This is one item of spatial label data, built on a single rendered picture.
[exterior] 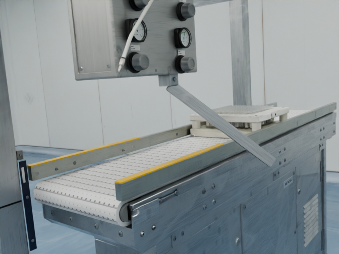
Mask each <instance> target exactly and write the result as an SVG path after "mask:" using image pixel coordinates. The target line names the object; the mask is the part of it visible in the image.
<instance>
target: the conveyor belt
mask: <svg viewBox="0 0 339 254"><path fill-rule="evenodd" d="M307 111H310V110H289V113H288V118H291V117H294V116H297V115H299V114H302V113H305V112H307ZM332 112H334V111H331V112H329V113H332ZM329 113H327V114H329ZM327 114H325V115H327ZM325 115H322V116H320V117H323V116H325ZM320 117H318V118H320ZM318 118H315V119H313V120H316V119H318ZM313 120H311V121H313ZM311 121H308V122H306V123H304V124H307V123H309V122H311ZM304 124H301V125H299V126H297V127H295V128H298V127H300V126H302V125H304ZM295 128H292V129H290V130H288V131H285V132H283V133H281V134H278V135H276V136H274V137H271V138H269V139H267V140H264V141H262V142H260V143H258V145H259V144H261V143H264V142H266V141H268V140H270V139H273V138H275V137H277V136H279V135H282V134H284V133H286V132H289V131H291V130H293V129H295ZM229 140H232V139H231V138H214V137H192V136H189V137H186V138H182V139H179V140H176V141H172V142H169V143H166V144H162V145H159V146H156V147H152V148H149V149H146V150H142V151H139V152H136V153H132V154H129V155H126V156H122V157H119V158H116V159H112V160H109V161H105V162H102V163H99V164H95V165H92V166H89V167H85V168H82V169H79V170H75V171H72V172H69V173H65V174H62V175H59V176H55V177H52V178H49V179H45V180H42V181H40V182H39V183H38V184H37V185H36V186H35V188H34V191H33V196H34V199H35V200H36V201H37V202H39V203H42V204H45V205H49V206H52V207H56V208H59V209H63V210H66V211H70V212H73V213H77V214H80V215H84V216H87V217H91V218H94V219H98V220H101V221H104V222H108V223H111V224H115V225H118V226H123V227H125V226H128V225H130V224H132V220H131V221H130V222H123V221H121V220H120V217H119V212H120V208H121V206H122V205H123V204H125V203H127V202H129V201H131V200H133V199H136V198H138V197H140V196H143V195H145V194H147V193H149V192H152V191H154V190H156V189H158V188H161V187H163V186H165V185H167V184H170V183H172V182H174V181H177V180H179V179H181V178H183V177H186V176H188V175H190V174H192V173H195V172H197V171H199V170H202V169H204V168H206V167H208V166H211V165H213V164H215V163H218V162H220V161H222V160H224V159H227V158H229V157H232V156H234V155H236V154H238V153H241V152H243V151H245V150H246V149H244V150H241V151H238V152H236V153H234V154H232V155H229V156H227V157H225V158H222V159H220V160H218V161H215V162H213V163H211V164H208V165H206V166H204V167H201V168H199V169H197V170H194V171H192V172H190V173H188V174H185V175H183V176H181V177H178V178H176V179H174V180H171V181H169V182H167V183H164V184H162V185H160V186H157V187H155V188H153V189H150V190H148V191H146V192H144V193H141V194H139V195H137V196H134V197H132V198H130V199H127V200H125V201H123V202H122V201H117V200H116V189H115V181H116V180H119V179H122V178H125V177H127V176H130V175H133V174H136V173H138V172H141V171H144V170H147V169H149V168H152V167H155V166H158V165H161V164H164V163H166V162H169V161H172V160H175V159H177V158H180V157H183V156H185V155H188V154H191V153H194V152H196V151H199V150H202V149H205V148H207V147H210V146H213V145H216V144H221V143H224V142H226V141H229Z"/></svg>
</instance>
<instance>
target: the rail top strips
mask: <svg viewBox="0 0 339 254"><path fill-rule="evenodd" d="M136 139H139V138H131V139H127V140H123V141H120V142H116V143H112V144H108V145H104V146H100V147H96V148H92V149H88V150H84V151H80V152H77V153H73V154H69V155H65V156H61V157H56V158H53V159H49V160H45V161H41V162H37V163H33V164H29V165H27V166H28V167H33V166H37V165H41V164H44V163H48V162H53V161H56V160H60V159H64V158H68V157H72V156H75V155H79V154H83V153H87V152H91V151H94V150H98V149H102V148H106V147H110V146H114V145H117V144H121V143H125V142H129V141H133V140H136ZM223 145H224V144H216V145H213V146H210V147H207V148H205V149H202V150H199V151H196V152H194V153H191V154H188V155H185V156H183V157H180V158H177V159H175V160H172V161H169V162H166V163H164V164H161V165H158V166H155V167H152V168H149V169H147V170H144V171H141V172H138V173H136V174H133V175H130V176H127V177H125V178H122V179H119V180H116V181H115V183H119V184H122V183H125V182H127V181H130V180H133V179H136V178H138V177H141V176H144V175H146V174H149V173H152V172H154V171H157V170H160V169H162V168H165V167H167V166H170V165H173V164H175V163H178V162H181V161H183V160H186V159H189V158H191V157H194V156H196V155H199V154H202V153H204V152H207V151H210V150H212V149H215V148H218V147H220V146H223Z"/></svg>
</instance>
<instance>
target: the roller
mask: <svg viewBox="0 0 339 254"><path fill-rule="evenodd" d="M119 217H120V220H121V221H123V222H130V221H131V209H129V206H128V203H125V204H123V205H122V206H121V208H120V212H119Z"/></svg>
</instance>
